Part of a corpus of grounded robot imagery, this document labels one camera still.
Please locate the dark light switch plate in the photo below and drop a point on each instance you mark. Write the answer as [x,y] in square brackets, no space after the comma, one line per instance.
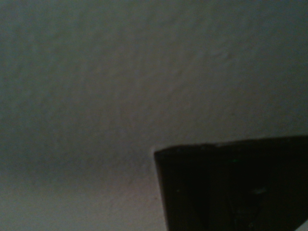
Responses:
[216,192]

